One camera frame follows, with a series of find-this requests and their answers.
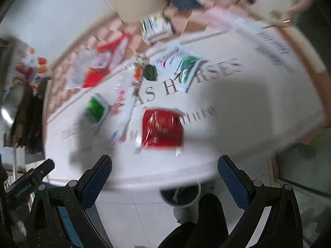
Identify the wall poster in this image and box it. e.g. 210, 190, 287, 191
8, 41, 49, 93

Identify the red snack wrapper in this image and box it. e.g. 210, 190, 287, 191
134, 108, 185, 156

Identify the white printed tablecloth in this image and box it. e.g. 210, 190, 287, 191
43, 2, 330, 190

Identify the pink cloth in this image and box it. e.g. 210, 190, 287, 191
203, 5, 245, 29

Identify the dark green crumpled wrapper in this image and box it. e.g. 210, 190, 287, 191
143, 64, 159, 81

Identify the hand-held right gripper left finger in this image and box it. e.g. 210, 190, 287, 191
26, 155, 113, 248

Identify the green and white packet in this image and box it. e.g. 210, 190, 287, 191
83, 93, 111, 134

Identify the grey waste bin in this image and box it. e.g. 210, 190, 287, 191
159, 179, 202, 209

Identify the white packet with green print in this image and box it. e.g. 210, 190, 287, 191
174, 55, 209, 93

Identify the white wrapper with red print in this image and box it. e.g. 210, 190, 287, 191
152, 41, 190, 76

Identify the dark hanging cloth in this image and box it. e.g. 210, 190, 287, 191
9, 77, 51, 155

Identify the person's black trouser leg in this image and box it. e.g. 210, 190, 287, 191
157, 193, 229, 248

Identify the clear long wrapper packet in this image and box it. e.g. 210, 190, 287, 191
110, 57, 141, 145

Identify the green and white carton box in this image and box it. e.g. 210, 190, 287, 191
140, 12, 174, 45

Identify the red and white plastic bag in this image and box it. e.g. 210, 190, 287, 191
65, 32, 131, 90

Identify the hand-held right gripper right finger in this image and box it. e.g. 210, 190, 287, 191
217, 155, 303, 248

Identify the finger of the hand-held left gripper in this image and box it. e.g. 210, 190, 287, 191
5, 159, 55, 200

